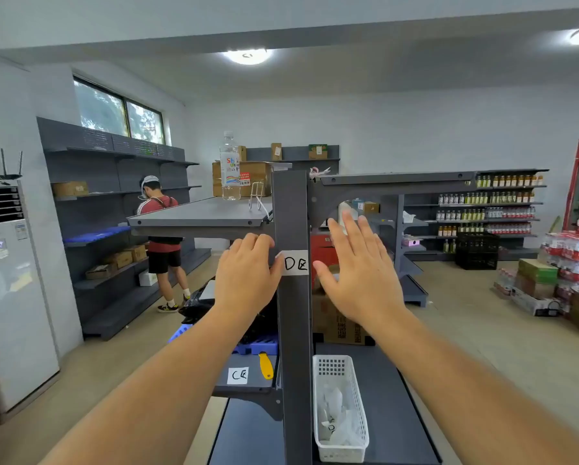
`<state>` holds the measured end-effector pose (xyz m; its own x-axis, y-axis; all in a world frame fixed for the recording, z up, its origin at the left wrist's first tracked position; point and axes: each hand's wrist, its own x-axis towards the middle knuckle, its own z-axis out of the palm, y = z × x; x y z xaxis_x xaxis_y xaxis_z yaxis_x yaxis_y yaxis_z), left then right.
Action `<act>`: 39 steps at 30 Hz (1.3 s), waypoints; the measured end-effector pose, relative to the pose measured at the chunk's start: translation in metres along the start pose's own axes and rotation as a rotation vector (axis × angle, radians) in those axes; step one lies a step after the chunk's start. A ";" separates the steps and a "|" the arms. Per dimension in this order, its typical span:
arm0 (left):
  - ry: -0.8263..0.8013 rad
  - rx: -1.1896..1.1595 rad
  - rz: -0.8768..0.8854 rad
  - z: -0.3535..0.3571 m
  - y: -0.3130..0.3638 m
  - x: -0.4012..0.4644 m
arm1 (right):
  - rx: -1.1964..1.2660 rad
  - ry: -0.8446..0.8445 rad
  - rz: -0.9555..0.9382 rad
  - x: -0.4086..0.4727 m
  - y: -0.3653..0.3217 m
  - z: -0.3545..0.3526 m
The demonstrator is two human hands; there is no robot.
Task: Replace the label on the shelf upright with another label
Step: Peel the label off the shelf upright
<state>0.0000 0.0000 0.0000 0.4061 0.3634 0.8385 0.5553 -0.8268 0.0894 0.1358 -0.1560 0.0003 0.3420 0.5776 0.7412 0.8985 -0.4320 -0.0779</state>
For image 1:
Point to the person's right hand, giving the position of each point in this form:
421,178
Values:
362,276

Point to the person's left hand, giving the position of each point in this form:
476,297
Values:
246,280

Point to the white label DE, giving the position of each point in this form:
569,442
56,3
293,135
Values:
295,256

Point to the grey metal gondola shelf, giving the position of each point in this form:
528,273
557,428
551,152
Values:
292,213

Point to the white label CE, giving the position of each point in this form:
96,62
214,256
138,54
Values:
237,376

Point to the person's right forearm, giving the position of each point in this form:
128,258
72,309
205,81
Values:
464,392

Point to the person's left forearm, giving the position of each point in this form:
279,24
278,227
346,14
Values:
159,406

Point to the red box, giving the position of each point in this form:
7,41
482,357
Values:
323,256

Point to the black plastic parcel bags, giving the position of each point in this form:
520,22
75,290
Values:
197,305

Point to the small pink box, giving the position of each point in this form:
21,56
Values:
410,242

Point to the printed brown cardboard box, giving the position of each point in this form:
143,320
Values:
333,329

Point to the small brown box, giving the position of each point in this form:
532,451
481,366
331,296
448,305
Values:
371,208

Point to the grey shelving with bottles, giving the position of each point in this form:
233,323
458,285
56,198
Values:
418,213

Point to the yellow plastic scraper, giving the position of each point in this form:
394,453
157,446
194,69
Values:
266,365

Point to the small white box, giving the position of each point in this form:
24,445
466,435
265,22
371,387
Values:
147,278

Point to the clear plastic water bottle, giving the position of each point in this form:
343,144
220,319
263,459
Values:
230,181

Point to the large brown cardboard box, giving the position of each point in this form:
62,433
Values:
256,175

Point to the white plastic mesh basket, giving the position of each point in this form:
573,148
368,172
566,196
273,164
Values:
355,392

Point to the black plastic crate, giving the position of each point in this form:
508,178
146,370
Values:
477,251

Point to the rows of small bottles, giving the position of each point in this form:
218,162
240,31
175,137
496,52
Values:
464,215

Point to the green topped small box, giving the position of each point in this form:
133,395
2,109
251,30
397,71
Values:
317,152

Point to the small tall cardboard box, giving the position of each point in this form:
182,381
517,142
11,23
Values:
276,151

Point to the pile of white paper scraps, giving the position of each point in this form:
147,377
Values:
335,406

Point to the small shrink-wrapped bottle pack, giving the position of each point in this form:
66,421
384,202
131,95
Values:
505,283

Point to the flat open cardboard box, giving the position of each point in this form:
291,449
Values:
100,272

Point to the white printed carton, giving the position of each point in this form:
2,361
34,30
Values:
531,302

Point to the green cardboard box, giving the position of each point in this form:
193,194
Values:
536,271

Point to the stack of water bottle packs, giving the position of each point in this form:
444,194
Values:
575,246

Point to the dark framed window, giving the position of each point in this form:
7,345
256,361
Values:
100,111

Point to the white standing air conditioner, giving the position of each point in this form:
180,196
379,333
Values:
13,309

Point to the black router with antennas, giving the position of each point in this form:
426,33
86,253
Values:
8,177

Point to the grey wall shelving unit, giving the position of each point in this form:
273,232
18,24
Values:
105,179

